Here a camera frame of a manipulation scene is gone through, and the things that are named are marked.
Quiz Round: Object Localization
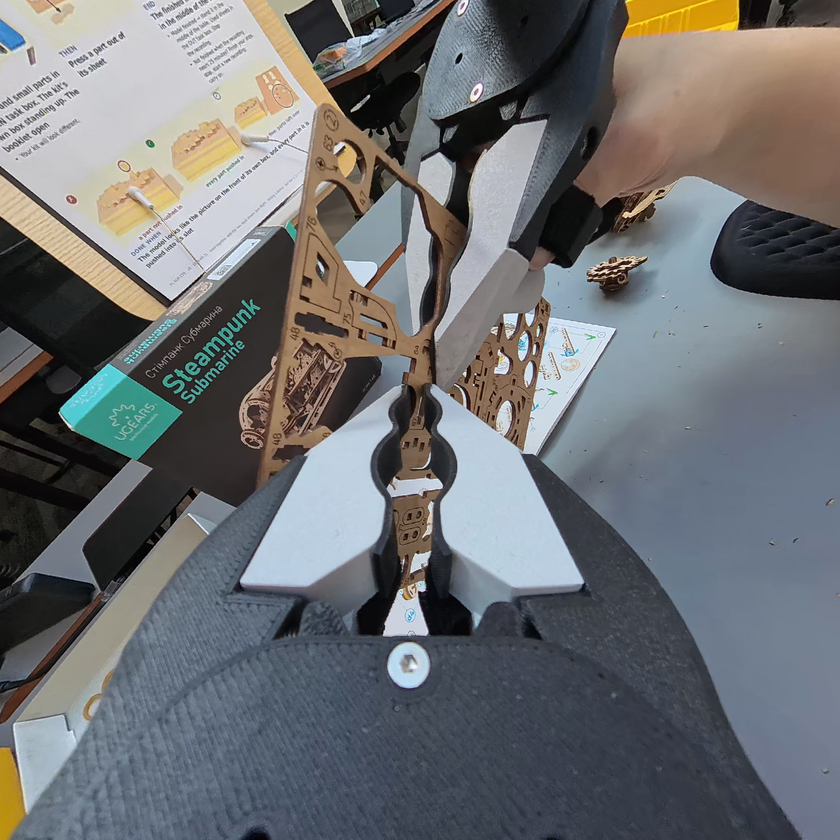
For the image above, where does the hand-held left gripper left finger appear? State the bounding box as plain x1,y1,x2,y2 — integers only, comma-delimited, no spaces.
238,386,403,636

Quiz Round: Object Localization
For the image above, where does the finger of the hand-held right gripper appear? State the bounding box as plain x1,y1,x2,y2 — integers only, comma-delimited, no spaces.
430,120,549,391
404,126,471,332

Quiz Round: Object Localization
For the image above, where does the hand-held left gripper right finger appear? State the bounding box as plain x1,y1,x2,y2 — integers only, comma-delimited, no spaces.
423,384,586,636

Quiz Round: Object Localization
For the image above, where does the wooden model parts sheet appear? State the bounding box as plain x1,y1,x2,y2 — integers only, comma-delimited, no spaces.
255,104,552,601

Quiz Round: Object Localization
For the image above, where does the person's right forearm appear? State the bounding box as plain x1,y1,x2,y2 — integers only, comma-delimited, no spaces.
682,26,840,227

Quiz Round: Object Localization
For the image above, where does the black model kit box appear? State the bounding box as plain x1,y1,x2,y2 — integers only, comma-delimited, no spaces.
59,223,395,506

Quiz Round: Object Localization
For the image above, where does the person's right hand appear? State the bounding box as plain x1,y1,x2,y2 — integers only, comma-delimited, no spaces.
528,36,697,273

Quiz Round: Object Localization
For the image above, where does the small wooden gear assembly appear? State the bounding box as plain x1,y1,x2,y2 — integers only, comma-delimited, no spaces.
586,255,649,291

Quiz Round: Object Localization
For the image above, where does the large wooden gear assembly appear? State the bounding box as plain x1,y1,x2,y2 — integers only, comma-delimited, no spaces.
613,182,678,235

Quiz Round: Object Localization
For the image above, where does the white instruction booklet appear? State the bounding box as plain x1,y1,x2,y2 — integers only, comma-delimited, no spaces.
387,317,616,634

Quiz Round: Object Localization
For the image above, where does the yellow plastic bin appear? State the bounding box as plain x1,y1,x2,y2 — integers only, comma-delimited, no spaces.
0,747,26,840
620,0,739,32

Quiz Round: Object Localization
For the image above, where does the black flat panel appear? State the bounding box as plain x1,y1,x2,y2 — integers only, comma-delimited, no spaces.
84,472,198,588

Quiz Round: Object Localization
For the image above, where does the instruction poster on board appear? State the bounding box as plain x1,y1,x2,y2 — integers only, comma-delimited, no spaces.
0,0,342,322

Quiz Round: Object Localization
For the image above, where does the black quilted wrist rest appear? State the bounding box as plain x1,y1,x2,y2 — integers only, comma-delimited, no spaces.
710,200,840,303

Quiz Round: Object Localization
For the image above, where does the black rectangular device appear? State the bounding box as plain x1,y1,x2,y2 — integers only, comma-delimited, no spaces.
0,573,98,651

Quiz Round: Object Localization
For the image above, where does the white cardboard tray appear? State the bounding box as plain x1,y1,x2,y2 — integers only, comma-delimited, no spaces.
12,512,221,795

